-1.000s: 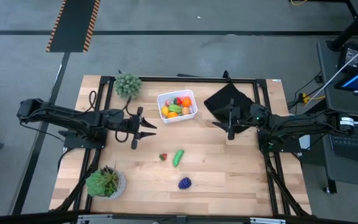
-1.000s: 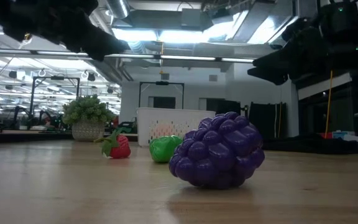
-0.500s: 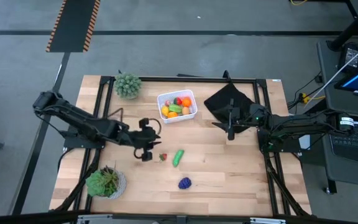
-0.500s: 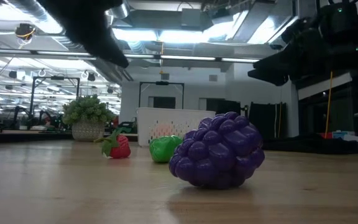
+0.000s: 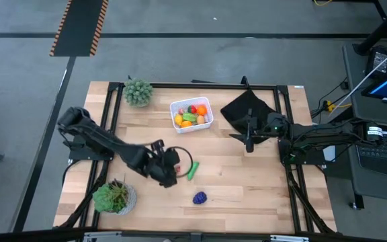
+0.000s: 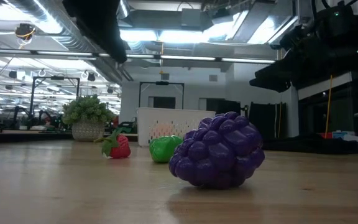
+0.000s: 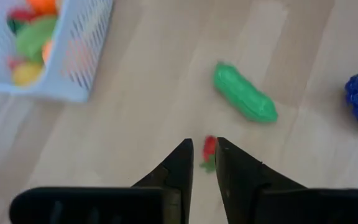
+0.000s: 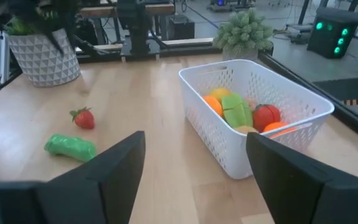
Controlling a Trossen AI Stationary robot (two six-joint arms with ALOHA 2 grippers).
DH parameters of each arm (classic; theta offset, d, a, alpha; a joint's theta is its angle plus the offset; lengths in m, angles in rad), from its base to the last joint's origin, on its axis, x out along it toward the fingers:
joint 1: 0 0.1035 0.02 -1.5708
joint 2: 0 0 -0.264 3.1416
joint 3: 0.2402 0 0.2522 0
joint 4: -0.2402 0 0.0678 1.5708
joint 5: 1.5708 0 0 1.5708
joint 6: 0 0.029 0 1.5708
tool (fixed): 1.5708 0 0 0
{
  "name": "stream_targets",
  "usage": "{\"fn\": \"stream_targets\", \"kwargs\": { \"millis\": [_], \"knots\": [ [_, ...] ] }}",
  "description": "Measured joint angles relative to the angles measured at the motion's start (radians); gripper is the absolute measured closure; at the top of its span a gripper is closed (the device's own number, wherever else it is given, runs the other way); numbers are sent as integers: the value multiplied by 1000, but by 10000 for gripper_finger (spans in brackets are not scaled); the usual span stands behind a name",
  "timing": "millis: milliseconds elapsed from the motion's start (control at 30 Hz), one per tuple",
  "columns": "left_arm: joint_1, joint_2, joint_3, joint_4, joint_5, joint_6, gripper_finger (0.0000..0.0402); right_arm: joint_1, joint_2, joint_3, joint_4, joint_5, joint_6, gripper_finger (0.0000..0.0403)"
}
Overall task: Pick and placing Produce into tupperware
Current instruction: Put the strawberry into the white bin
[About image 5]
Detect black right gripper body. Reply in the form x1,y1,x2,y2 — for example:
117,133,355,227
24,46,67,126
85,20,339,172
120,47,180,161
246,108,290,154

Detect black aluminium table frame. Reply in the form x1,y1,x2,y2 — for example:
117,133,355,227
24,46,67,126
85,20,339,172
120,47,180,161
54,75,337,235

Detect black stand leg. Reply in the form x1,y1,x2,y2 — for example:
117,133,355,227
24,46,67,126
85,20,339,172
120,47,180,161
353,0,387,56

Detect black hazard striped floor mat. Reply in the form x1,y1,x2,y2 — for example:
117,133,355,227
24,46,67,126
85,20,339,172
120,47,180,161
49,0,110,57

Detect yellow plug with cable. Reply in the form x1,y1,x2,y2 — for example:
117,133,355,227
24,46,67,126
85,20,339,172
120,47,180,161
324,99,352,114

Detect white rod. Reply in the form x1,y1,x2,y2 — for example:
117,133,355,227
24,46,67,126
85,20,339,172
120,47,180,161
327,39,387,115

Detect pale green bushy potted plant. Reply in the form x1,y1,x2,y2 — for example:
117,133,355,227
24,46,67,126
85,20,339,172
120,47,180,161
122,77,154,108

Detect purple toy grapes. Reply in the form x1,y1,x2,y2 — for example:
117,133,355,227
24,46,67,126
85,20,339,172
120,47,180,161
192,191,208,205

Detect green toy cucumber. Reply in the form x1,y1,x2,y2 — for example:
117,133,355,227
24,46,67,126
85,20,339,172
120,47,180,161
186,161,200,182

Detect dark grey desk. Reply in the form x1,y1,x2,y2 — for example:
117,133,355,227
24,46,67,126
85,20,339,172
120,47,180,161
343,43,387,211

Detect white plastic basket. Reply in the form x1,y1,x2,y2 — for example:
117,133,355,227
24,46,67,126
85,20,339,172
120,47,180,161
169,96,214,134

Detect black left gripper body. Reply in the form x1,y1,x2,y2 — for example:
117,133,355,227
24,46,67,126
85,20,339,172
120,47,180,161
142,139,181,175

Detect silver bracket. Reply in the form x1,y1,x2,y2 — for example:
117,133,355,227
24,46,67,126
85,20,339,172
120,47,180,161
83,231,123,242
269,234,310,242

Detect black cloth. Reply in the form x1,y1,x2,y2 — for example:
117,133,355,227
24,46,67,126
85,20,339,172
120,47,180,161
220,89,284,145

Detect black power adapter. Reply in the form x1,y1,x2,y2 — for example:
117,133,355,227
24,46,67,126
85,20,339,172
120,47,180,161
364,46,387,77

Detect white paper sheet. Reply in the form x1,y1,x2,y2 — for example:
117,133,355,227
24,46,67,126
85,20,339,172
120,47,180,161
324,143,337,163

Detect dark green leafy potted plant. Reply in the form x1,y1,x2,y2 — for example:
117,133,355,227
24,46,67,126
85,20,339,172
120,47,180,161
91,177,138,216

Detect black rig beam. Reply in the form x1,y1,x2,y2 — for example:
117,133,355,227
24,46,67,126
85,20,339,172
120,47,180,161
0,227,387,242

